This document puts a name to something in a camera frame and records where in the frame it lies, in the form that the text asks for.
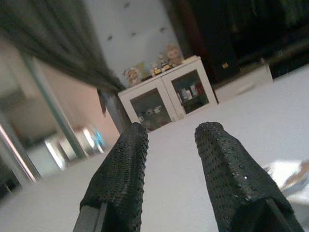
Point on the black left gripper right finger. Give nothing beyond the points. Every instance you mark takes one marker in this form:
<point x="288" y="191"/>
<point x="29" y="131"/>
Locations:
<point x="231" y="174"/>

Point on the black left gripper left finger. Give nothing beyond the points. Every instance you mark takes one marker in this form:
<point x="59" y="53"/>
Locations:
<point x="120" y="174"/>

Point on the blue plastic stool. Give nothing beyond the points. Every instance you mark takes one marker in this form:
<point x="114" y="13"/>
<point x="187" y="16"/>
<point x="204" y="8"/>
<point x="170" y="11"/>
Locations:
<point x="98" y="139"/>

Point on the white low step block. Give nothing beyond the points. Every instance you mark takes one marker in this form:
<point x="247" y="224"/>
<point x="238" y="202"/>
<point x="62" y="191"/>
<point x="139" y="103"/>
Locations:
<point x="243" y="82"/>

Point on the white glass-door cabinet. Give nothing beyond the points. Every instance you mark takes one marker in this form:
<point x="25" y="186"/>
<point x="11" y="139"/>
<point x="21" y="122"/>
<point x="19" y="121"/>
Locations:
<point x="169" y="93"/>

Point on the small plush doll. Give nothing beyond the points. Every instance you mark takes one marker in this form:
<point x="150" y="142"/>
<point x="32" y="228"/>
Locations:
<point x="132" y="75"/>

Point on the small trophy figurine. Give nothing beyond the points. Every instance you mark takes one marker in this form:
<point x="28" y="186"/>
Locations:
<point x="161" y="62"/>

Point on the beige teddy bear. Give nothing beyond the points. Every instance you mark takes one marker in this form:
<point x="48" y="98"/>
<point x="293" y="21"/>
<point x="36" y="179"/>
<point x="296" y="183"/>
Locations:
<point x="174" y="55"/>

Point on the dark wooden wardrobe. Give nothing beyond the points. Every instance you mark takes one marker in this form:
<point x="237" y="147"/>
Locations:
<point x="212" y="36"/>

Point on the grey curtain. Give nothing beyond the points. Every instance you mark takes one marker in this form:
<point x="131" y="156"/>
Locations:
<point x="58" y="41"/>

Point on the sliding glass door frame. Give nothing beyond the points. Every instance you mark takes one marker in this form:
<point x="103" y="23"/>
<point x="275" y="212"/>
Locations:
<point x="51" y="104"/>

